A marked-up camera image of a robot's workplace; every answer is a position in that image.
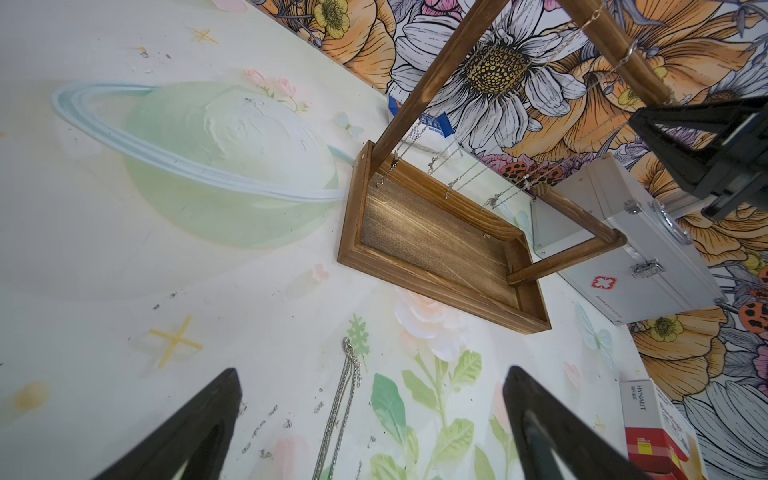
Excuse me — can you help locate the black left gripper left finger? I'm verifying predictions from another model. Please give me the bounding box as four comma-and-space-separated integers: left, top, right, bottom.
97, 368, 242, 479

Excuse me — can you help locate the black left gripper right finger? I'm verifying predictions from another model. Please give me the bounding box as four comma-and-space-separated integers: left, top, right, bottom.
503, 366, 648, 479

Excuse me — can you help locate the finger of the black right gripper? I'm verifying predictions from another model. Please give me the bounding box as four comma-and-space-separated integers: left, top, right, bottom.
629, 96, 767, 199

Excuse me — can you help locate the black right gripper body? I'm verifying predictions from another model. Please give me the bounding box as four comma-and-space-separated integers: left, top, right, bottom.
702, 113, 767, 220

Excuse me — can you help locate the silver chain necklace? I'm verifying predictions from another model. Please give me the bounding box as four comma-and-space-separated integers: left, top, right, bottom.
310, 337, 362, 480

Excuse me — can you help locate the wooden jewelry display stand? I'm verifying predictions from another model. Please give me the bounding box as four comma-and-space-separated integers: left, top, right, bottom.
338, 1, 683, 333

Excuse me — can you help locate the silver aluminium first aid case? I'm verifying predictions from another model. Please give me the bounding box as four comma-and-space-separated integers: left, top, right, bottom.
554, 154, 722, 324

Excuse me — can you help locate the red white bandage box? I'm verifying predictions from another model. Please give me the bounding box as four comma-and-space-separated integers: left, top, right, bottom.
620, 379, 708, 480

